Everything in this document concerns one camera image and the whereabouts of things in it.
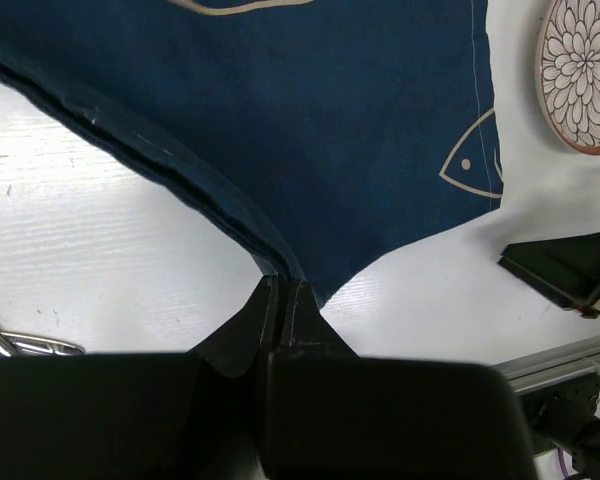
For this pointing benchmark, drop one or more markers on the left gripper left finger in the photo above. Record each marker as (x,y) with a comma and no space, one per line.
(232,348)

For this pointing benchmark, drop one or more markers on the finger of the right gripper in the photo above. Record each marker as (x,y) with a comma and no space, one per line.
(566,270)

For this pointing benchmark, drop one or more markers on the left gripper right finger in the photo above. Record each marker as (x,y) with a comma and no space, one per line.
(303,329)

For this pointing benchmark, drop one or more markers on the blue whale placemat cloth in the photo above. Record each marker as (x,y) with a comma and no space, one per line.
(319,135)

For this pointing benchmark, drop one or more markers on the floral ceramic plate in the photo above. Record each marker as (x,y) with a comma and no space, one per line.
(568,73)

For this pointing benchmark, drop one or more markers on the silver fork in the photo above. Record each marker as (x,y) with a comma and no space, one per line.
(15,344)

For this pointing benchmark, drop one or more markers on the front aluminium rail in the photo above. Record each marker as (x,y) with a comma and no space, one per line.
(551,367)

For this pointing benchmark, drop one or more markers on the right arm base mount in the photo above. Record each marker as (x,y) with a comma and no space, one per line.
(563,417)

